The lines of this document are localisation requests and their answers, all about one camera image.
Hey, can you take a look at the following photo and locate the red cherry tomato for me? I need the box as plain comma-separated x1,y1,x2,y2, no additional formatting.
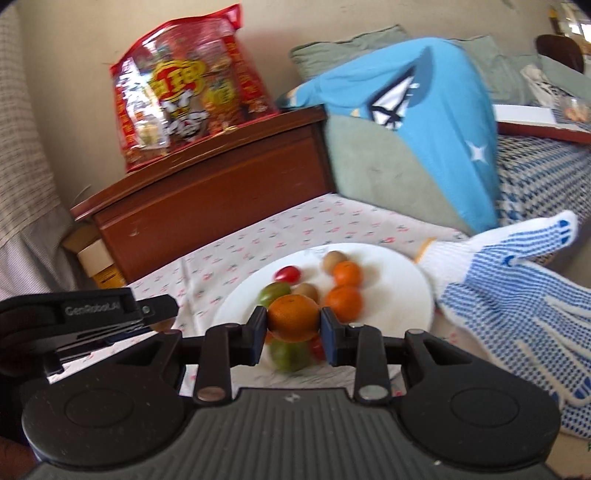
273,266,301,285
308,335,325,363

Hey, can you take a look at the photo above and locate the large green round fruit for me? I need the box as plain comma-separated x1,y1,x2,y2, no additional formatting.
269,340,312,373

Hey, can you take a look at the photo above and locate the brown longan fruit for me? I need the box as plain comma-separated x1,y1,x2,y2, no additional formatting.
293,283,320,303
322,250,349,275

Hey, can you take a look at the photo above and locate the small green fruit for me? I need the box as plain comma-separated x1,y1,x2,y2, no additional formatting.
257,282,291,308

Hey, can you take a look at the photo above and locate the white floral plate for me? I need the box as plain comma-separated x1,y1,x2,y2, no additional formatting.
209,242,436,384

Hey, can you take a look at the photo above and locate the grey checked curtain cover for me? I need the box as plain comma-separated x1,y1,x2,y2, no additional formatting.
1,6,80,299

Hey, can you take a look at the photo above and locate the cherry print tablecloth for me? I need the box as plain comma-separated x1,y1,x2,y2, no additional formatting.
48,192,472,398

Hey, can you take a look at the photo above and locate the open cardboard box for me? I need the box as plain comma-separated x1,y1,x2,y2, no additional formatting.
61,223,127,289

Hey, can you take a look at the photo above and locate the green sofa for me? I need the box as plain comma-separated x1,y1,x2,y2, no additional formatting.
281,26,590,234

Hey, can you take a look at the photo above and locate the dark wooden cabinet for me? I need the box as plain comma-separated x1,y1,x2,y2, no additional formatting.
71,107,335,282

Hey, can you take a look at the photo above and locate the white blue dotted glove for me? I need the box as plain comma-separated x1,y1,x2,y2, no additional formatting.
416,211,590,439

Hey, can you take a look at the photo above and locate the blue printed cloth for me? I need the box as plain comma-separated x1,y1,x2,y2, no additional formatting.
280,37,500,234

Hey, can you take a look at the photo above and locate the red snack bag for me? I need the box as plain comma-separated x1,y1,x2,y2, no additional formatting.
110,4,279,172

